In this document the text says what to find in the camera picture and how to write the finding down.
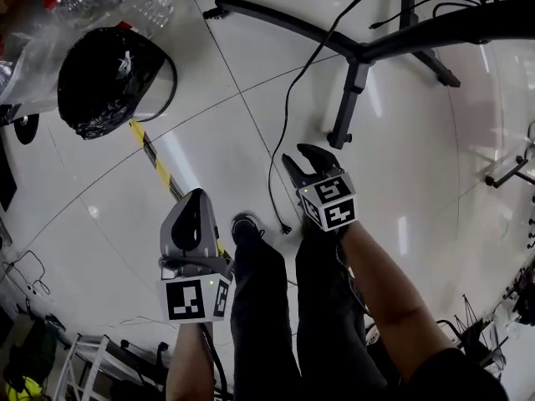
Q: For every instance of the person's black shoe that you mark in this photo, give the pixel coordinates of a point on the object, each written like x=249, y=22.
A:
x=246, y=226

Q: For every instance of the white tiled floor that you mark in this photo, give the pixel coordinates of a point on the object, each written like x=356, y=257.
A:
x=397, y=182

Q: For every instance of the white metal rack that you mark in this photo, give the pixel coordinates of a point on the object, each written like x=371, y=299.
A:
x=90, y=366

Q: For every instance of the black folded tripod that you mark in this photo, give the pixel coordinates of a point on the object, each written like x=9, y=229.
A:
x=474, y=336

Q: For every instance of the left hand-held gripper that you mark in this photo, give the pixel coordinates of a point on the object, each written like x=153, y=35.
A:
x=186, y=303

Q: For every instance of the person's left leg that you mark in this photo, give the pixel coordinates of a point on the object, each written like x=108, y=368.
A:
x=259, y=316

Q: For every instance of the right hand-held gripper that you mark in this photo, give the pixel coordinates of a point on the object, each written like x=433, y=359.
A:
x=332, y=207

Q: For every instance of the person's leg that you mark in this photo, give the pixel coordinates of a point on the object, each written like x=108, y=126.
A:
x=259, y=316
x=326, y=307

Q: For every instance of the person's right leg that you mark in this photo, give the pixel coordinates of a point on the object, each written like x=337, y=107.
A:
x=326, y=307

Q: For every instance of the black screen stand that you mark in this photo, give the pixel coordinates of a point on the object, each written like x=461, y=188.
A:
x=355, y=82

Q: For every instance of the person's left forearm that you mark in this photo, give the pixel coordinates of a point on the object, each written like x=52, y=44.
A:
x=188, y=357

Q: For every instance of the black caster wheel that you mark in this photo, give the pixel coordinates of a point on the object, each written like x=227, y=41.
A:
x=26, y=128

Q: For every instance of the yellow green object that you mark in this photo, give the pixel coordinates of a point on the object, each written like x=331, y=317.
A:
x=25, y=387

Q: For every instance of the person's black sleeve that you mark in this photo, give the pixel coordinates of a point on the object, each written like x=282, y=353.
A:
x=455, y=376

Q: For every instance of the person's right forearm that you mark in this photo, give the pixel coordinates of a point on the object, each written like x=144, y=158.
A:
x=384, y=282

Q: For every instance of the bin with black bag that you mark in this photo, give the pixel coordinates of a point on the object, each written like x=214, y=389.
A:
x=104, y=86

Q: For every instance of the yellow black hazard tape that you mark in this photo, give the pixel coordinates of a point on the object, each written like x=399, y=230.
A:
x=161, y=167

